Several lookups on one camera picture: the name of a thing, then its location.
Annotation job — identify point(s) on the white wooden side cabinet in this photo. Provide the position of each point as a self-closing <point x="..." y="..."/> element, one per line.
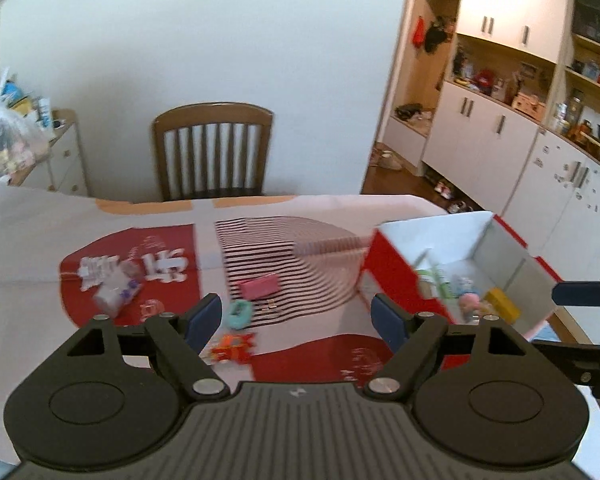
<point x="65" y="160"/>

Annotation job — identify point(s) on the pink pig figure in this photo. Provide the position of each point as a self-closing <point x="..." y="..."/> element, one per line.
<point x="468" y="304"/>

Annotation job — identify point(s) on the black hanging bag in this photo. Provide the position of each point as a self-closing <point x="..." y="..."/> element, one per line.
<point x="437" y="35"/>

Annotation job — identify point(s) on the pink packet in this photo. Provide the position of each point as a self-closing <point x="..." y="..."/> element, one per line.
<point x="259" y="287"/>

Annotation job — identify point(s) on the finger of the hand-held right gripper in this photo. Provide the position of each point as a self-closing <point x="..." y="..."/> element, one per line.
<point x="580" y="293"/>
<point x="595" y="365"/>

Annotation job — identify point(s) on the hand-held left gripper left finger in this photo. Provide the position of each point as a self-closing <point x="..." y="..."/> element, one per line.
<point x="202" y="320"/>

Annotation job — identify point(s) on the red white printed tablecloth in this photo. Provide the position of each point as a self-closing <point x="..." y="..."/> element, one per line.
<point x="30" y="240"/>

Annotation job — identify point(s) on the white wall cabinet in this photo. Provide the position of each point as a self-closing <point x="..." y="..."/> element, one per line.
<point x="480" y="135"/>

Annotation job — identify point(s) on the black item on shelf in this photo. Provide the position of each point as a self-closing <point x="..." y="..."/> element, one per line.
<point x="408" y="110"/>

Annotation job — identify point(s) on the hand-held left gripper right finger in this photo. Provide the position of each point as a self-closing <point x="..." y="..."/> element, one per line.
<point x="387" y="322"/>

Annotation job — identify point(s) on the green white tube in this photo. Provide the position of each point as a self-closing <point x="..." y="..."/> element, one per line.
<point x="442" y="282"/>

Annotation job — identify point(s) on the teal round toy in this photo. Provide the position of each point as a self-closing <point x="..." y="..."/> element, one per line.
<point x="240" y="314"/>

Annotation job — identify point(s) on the yellow block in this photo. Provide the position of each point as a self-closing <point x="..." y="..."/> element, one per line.
<point x="502" y="305"/>

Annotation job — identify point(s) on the pale bag on floor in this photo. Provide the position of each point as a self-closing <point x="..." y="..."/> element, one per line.
<point x="387" y="159"/>

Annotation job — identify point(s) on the red hanging bag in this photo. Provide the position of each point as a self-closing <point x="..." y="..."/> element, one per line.
<point x="419" y="32"/>

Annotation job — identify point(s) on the clear plastic bag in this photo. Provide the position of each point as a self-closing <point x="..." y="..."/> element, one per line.
<point x="5" y="140"/>

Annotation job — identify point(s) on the wooden chair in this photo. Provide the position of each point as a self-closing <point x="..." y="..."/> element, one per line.
<point x="212" y="120"/>

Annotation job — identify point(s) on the capsule toy with grey base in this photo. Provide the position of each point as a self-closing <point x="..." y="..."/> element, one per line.
<point x="115" y="290"/>

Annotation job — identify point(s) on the red cardboard box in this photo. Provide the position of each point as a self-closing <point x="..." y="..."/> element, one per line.
<point x="395" y="270"/>

